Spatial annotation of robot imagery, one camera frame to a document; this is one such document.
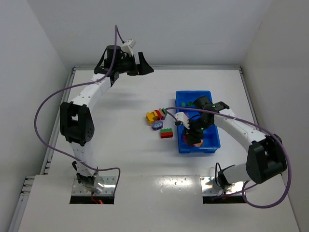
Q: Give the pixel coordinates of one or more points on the blue compartment bin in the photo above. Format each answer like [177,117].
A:
[204,140]

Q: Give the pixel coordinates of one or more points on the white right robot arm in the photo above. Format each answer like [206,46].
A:
[265,157]

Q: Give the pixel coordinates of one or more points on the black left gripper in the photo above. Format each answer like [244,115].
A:
[134,66]

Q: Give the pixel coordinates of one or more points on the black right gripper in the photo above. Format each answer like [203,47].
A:
[193,136]

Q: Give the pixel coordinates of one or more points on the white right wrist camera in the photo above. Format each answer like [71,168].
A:
[182,119]

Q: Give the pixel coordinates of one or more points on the small green lego piece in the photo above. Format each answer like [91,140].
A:
[187,104]

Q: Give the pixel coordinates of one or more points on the red flower lego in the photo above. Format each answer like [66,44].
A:
[198,144]

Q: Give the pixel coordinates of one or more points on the red curved lego brick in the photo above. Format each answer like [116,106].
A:
[185,140]

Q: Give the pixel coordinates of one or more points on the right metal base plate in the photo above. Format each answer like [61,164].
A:
[211,189]

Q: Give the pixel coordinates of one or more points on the green top lego brick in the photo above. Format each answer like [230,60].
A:
[166,130]

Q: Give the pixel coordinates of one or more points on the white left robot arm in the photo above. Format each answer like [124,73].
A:
[76,123]

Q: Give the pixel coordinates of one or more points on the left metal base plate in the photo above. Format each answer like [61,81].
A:
[103,187]

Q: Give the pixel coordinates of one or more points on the red lego in cluster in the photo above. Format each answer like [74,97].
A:
[158,114]

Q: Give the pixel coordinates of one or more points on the purple flower lego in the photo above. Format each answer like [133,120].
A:
[157,125]

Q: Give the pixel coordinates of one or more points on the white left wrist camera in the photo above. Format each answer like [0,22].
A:
[127,46]

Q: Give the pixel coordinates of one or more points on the yellow lego piece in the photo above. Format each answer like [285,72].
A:
[151,117]

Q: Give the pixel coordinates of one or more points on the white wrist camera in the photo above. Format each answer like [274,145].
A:
[127,46]
[182,119]

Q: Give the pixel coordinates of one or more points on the red bottom lego brick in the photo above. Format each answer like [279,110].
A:
[166,135]

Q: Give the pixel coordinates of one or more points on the metal base plate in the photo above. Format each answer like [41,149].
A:
[211,189]
[103,187]

